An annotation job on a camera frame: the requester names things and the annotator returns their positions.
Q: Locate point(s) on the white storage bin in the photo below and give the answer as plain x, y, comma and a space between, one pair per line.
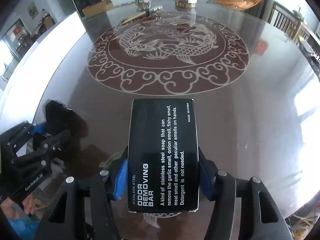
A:
30, 78

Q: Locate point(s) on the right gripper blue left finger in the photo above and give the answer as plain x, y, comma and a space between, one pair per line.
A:
81, 209

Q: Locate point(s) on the framed wall picture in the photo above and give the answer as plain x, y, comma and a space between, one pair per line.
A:
32, 10

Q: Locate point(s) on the silver origami ornament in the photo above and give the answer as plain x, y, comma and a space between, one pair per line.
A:
142, 5

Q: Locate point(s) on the black odor bar box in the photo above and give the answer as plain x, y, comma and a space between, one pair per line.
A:
163, 157

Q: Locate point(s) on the wooden dining chair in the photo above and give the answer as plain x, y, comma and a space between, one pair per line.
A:
290, 23

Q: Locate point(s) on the wood and metal pen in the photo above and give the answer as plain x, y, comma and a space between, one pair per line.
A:
146, 13

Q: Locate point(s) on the person's left hand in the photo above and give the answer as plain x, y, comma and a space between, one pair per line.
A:
8, 207

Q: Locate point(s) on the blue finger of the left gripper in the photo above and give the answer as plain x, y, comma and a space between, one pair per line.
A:
39, 129
50, 144

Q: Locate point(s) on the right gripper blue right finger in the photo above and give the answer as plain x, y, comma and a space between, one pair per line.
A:
260, 216

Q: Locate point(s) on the cardboard box on floor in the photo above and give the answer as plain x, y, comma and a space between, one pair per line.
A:
97, 8

